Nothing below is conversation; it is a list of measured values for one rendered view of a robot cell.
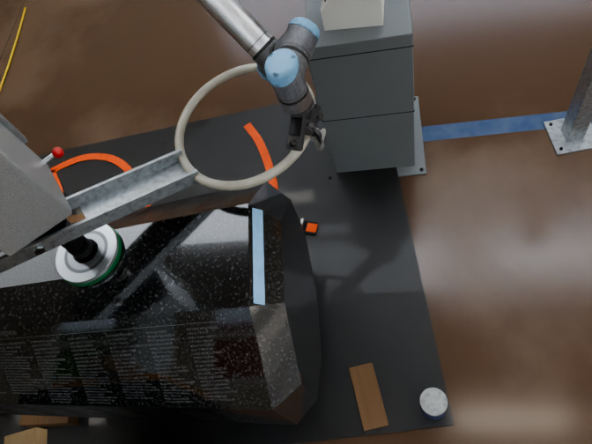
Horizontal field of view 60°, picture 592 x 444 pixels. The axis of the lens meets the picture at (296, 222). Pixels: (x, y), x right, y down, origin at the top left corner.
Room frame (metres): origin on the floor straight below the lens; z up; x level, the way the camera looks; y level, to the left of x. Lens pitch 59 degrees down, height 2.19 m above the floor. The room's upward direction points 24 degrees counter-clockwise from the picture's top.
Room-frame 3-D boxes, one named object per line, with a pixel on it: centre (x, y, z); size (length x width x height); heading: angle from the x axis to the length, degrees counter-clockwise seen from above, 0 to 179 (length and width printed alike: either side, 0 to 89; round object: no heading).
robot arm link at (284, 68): (1.02, -0.13, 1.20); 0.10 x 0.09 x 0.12; 140
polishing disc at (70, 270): (1.01, 0.65, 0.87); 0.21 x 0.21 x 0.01
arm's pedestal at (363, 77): (1.59, -0.55, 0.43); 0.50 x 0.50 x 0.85; 68
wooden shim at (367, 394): (0.42, 0.02, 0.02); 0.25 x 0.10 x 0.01; 170
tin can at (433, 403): (0.28, -0.20, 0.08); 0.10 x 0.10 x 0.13
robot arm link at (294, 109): (1.02, -0.14, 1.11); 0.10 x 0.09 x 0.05; 45
